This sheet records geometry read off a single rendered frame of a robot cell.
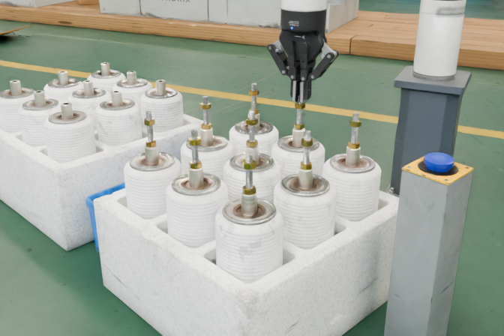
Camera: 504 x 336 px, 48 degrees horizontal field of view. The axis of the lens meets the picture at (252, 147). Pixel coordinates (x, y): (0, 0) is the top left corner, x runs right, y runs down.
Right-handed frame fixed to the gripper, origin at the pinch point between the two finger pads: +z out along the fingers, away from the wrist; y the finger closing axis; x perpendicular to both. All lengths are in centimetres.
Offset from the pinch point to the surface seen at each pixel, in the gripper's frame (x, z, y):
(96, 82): 10, 11, -64
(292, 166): -4.6, 12.4, 1.4
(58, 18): 143, 31, -248
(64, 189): -21, 21, -40
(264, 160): -9.8, 9.8, -1.2
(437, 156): -10.5, 2.1, 27.1
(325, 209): -15.9, 12.0, 13.5
